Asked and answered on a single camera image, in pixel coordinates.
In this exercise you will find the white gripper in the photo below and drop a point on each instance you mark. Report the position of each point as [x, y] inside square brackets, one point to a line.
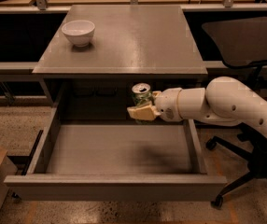
[167, 104]

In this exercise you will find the green soda can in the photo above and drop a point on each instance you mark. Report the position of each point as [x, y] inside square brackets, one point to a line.
[142, 93]

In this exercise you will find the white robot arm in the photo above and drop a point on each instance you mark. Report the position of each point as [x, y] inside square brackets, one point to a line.
[224, 102]

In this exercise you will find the grey cabinet with top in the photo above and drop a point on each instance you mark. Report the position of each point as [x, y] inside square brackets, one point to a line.
[130, 44]

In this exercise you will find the open grey top drawer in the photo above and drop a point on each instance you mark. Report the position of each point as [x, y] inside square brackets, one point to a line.
[106, 160]

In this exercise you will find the white ceramic bowl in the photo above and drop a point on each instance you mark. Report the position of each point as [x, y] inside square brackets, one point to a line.
[79, 32]

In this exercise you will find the black office chair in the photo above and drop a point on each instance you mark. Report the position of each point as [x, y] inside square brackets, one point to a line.
[242, 44]

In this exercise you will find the grey long workbench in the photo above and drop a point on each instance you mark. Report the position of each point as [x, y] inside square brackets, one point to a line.
[25, 36]

